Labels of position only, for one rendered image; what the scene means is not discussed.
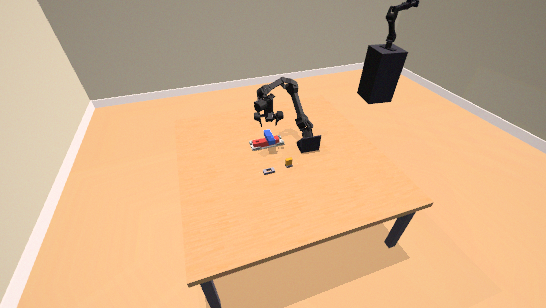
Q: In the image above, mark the red tapered block with rectangular slots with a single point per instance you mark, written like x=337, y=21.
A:
x=263, y=142

